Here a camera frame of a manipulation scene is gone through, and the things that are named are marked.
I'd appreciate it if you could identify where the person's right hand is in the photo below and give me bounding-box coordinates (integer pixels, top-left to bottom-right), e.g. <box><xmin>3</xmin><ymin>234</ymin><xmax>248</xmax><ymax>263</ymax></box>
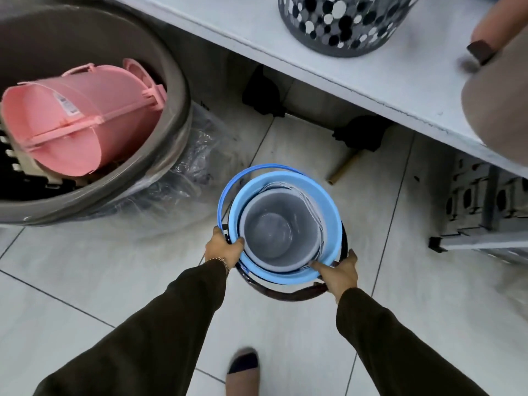
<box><xmin>310</xmin><ymin>249</ymin><xmax>359</xmax><ymax>305</ymax></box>

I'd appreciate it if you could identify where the person's left hand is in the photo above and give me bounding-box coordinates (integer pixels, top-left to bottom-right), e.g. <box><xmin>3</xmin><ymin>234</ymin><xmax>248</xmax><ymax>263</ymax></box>
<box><xmin>204</xmin><ymin>225</ymin><xmax>245</xmax><ymax>271</ymax></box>

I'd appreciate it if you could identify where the blue printed plastic bucket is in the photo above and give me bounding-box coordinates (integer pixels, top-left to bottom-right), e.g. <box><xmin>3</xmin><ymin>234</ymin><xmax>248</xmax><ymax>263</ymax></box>
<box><xmin>217</xmin><ymin>163</ymin><xmax>344</xmax><ymax>285</ymax></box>

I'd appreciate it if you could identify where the brown plastic bucket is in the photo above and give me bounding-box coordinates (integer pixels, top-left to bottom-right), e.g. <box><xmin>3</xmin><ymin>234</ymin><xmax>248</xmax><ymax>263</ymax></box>
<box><xmin>222</xmin><ymin>221</ymin><xmax>350</xmax><ymax>303</ymax></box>

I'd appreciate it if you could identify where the grey plastic bucket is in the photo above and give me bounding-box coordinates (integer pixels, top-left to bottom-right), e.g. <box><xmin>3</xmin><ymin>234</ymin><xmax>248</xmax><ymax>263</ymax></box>
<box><xmin>239</xmin><ymin>181</ymin><xmax>327</xmax><ymax>273</ymax></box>

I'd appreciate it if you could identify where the white shelf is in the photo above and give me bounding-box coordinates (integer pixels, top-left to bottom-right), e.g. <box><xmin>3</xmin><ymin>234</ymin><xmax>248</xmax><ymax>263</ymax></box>
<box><xmin>103</xmin><ymin>0</ymin><xmax>528</xmax><ymax>254</ymax></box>

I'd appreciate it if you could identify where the person's right forearm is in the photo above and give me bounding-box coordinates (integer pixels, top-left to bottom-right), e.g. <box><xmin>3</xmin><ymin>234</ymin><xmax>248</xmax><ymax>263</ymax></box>
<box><xmin>336</xmin><ymin>286</ymin><xmax>492</xmax><ymax>396</ymax></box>

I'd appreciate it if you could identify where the person's left shoe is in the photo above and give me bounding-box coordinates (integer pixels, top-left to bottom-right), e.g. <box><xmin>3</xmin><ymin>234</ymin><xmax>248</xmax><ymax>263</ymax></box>
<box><xmin>225</xmin><ymin>347</ymin><xmax>262</xmax><ymax>396</ymax></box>

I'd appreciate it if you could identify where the wooden stick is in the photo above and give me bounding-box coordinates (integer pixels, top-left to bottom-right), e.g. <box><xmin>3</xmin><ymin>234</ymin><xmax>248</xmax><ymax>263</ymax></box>
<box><xmin>326</xmin><ymin>148</ymin><xmax>365</xmax><ymax>186</ymax></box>

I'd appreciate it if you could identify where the grey slotted plastic crate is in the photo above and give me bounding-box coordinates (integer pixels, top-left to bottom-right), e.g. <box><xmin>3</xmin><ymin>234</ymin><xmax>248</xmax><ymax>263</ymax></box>
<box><xmin>443</xmin><ymin>152</ymin><xmax>528</xmax><ymax>262</ymax></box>

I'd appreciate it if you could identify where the pink plastic bin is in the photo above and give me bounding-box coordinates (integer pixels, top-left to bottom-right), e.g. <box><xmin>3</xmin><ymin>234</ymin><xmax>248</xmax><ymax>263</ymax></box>
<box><xmin>0</xmin><ymin>58</ymin><xmax>168</xmax><ymax>178</ymax></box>

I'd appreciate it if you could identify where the beige wood-grain bin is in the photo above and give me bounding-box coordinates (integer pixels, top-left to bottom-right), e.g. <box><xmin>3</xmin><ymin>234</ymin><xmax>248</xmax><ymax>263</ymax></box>
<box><xmin>461</xmin><ymin>36</ymin><xmax>528</xmax><ymax>168</ymax></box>

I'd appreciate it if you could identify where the dark perforated dotted basket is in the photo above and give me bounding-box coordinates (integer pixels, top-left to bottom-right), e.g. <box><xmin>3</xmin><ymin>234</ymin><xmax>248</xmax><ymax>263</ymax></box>
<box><xmin>278</xmin><ymin>0</ymin><xmax>422</xmax><ymax>58</ymax></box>

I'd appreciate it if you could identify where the large grey plastic tub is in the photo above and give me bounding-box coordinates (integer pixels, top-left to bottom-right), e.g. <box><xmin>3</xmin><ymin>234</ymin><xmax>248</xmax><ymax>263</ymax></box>
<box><xmin>0</xmin><ymin>0</ymin><xmax>194</xmax><ymax>227</ymax></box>

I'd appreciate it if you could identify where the thin wrist bracelet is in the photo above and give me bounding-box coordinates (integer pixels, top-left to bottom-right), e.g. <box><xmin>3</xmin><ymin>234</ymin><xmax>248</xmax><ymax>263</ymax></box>
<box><xmin>206</xmin><ymin>256</ymin><xmax>230</xmax><ymax>278</ymax></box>

